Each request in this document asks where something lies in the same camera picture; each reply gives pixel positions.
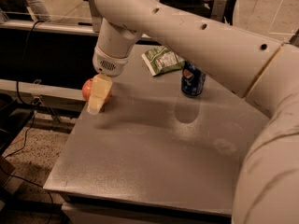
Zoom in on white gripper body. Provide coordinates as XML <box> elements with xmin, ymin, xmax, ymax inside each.
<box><xmin>93</xmin><ymin>19</ymin><xmax>142</xmax><ymax>77</ymax></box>

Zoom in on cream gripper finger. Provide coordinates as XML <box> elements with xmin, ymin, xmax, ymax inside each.
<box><xmin>87</xmin><ymin>74</ymin><xmax>113</xmax><ymax>115</ymax></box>

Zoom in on red apple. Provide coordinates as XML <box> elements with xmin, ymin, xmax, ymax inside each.
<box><xmin>82</xmin><ymin>78</ymin><xmax>111</xmax><ymax>104</ymax></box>

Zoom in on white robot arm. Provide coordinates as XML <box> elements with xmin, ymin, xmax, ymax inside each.
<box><xmin>93</xmin><ymin>0</ymin><xmax>299</xmax><ymax>224</ymax></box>

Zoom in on green chip bag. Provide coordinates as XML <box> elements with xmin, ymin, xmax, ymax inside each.
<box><xmin>141</xmin><ymin>46</ymin><xmax>184</xmax><ymax>77</ymax></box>

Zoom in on blue soda can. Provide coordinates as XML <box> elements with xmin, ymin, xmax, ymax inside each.
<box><xmin>181</xmin><ymin>62</ymin><xmax>206</xmax><ymax>98</ymax></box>

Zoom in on person legs and shoes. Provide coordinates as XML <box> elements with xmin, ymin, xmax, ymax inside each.
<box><xmin>26</xmin><ymin>0</ymin><xmax>50</xmax><ymax>22</ymax></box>

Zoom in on left metal bracket post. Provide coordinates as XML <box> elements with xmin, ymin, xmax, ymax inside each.
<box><xmin>88</xmin><ymin>0</ymin><xmax>102</xmax><ymax>33</ymax></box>

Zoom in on metal bracket post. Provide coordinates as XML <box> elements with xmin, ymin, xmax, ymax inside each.
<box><xmin>211</xmin><ymin>0</ymin><xmax>227</xmax><ymax>22</ymax></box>
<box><xmin>88</xmin><ymin>0</ymin><xmax>102</xmax><ymax>33</ymax></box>

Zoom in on glass barrier rail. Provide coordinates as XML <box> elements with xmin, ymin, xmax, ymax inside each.
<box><xmin>0</xmin><ymin>11</ymin><xmax>163</xmax><ymax>45</ymax></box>

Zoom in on right metal bracket post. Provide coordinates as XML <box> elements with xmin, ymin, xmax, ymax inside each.
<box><xmin>211</xmin><ymin>0</ymin><xmax>227</xmax><ymax>22</ymax></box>

